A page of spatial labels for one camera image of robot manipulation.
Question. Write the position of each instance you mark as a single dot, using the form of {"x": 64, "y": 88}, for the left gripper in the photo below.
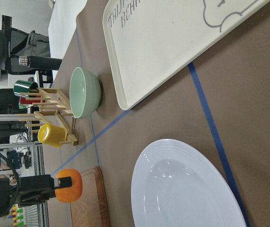
{"x": 40, "y": 188}

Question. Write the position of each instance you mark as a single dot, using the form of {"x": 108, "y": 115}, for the orange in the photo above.
{"x": 72, "y": 193}

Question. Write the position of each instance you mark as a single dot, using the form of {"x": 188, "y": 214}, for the white plate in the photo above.
{"x": 174, "y": 185}

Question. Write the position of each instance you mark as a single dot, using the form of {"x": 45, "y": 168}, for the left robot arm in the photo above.
{"x": 8, "y": 192}

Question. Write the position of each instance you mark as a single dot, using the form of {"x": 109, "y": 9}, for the wooden tray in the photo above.
{"x": 91, "y": 209}

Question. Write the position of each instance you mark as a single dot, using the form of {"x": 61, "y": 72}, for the cream bear tray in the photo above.
{"x": 149, "y": 41}

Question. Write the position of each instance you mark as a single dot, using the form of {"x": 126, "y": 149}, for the yellow mug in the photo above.
{"x": 52, "y": 135}

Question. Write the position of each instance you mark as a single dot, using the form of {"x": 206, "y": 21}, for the wooden peg rack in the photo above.
{"x": 53, "y": 108}

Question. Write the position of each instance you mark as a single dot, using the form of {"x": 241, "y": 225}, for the green bowl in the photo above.
{"x": 85, "y": 92}

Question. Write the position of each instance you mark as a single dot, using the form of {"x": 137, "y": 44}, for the dark green mug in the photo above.
{"x": 22, "y": 88}

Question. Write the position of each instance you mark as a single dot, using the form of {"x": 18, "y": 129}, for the black office chair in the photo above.
{"x": 24, "y": 53}

